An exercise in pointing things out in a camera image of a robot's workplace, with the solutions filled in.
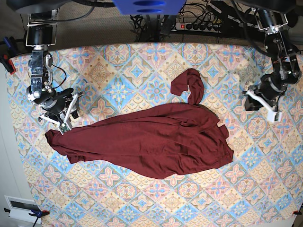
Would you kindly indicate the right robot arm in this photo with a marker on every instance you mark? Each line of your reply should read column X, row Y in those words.
column 41, row 34

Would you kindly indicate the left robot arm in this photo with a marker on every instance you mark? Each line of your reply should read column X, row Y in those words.
column 271, row 18

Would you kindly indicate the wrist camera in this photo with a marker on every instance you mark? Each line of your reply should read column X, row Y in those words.
column 273, row 116
column 65, row 127

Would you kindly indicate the blue orange clamp upper left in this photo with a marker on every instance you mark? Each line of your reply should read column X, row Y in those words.
column 5, row 59

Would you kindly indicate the white power strip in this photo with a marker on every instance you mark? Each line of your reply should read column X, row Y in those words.
column 199, row 27

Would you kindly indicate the white wall vent box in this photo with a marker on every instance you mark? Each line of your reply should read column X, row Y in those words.
column 22, row 204

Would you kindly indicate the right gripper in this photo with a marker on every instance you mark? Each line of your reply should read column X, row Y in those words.
column 59, row 107

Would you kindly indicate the orange clamp lower right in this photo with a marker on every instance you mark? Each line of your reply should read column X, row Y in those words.
column 298, row 212

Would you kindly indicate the blue orange clamp lower left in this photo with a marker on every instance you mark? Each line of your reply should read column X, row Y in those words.
column 39, row 213

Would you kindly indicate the patterned tablecloth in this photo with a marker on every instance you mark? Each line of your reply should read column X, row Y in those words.
column 263, row 185

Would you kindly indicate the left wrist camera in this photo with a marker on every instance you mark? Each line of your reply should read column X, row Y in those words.
column 273, row 116

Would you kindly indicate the dark red t-shirt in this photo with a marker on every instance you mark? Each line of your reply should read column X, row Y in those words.
column 173, row 138

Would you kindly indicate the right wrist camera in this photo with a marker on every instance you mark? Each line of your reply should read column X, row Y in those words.
column 65, row 127

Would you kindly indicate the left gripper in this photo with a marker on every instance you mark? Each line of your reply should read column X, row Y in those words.
column 265, row 94

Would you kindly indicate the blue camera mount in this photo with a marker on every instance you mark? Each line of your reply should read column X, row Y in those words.
column 149, row 7

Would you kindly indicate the blue orange clamp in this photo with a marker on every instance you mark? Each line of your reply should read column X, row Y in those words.
column 5, row 59
column 39, row 213

